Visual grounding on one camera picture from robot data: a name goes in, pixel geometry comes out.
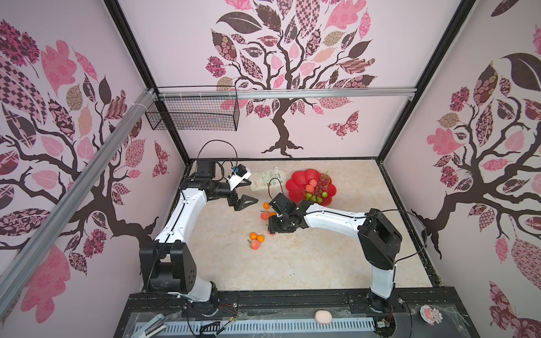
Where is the aluminium rail left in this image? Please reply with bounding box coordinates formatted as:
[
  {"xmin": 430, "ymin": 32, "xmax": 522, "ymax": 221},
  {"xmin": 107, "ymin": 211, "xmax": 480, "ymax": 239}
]
[{"xmin": 1, "ymin": 88, "xmax": 156, "ymax": 315}]

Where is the black wire basket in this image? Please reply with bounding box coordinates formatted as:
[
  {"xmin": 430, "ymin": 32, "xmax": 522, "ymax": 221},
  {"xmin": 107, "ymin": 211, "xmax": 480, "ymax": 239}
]
[{"xmin": 145, "ymin": 84, "xmax": 240, "ymax": 132}]

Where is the white slotted cable duct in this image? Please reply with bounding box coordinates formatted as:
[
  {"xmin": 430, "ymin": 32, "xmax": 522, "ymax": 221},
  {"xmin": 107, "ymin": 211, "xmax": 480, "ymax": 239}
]
[{"xmin": 152, "ymin": 318, "xmax": 376, "ymax": 337}]

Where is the white stapler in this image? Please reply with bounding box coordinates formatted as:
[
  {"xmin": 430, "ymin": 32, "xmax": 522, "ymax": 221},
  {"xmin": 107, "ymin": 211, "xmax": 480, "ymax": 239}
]
[{"xmin": 131, "ymin": 313, "xmax": 168, "ymax": 338}]

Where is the aluminium rail back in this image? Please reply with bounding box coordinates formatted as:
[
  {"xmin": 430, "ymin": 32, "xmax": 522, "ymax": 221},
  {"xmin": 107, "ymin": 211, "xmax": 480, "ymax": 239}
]
[{"xmin": 159, "ymin": 87, "xmax": 417, "ymax": 100}]

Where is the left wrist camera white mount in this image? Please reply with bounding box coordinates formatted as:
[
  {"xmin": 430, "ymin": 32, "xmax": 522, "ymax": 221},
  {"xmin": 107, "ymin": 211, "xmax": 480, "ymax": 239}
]
[{"xmin": 227, "ymin": 164, "xmax": 252, "ymax": 191}]

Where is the red flower-shaped fruit bowl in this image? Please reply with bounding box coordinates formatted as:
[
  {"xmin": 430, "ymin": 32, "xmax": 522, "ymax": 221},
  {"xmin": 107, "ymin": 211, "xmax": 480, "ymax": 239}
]
[{"xmin": 286, "ymin": 169, "xmax": 338, "ymax": 206}]

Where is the aluminium rail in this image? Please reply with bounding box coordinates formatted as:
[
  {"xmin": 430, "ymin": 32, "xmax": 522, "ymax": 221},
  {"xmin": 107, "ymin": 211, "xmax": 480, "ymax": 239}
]
[
  {"xmin": 1, "ymin": 88, "xmax": 156, "ymax": 315},
  {"xmin": 159, "ymin": 87, "xmax": 417, "ymax": 100}
]

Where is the pink round sticker toy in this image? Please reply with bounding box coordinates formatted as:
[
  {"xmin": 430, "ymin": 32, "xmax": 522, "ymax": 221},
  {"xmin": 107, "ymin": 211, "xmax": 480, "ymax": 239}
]
[{"xmin": 419, "ymin": 305, "xmax": 443, "ymax": 325}]

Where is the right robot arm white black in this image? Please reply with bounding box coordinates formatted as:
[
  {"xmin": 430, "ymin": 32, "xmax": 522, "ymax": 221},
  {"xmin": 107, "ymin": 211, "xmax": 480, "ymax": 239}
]
[{"xmin": 268, "ymin": 193, "xmax": 402, "ymax": 313}]

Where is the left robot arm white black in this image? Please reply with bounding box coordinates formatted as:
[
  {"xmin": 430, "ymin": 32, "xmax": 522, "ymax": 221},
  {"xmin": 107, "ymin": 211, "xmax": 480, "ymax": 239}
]
[{"xmin": 139, "ymin": 160, "xmax": 258, "ymax": 307}]

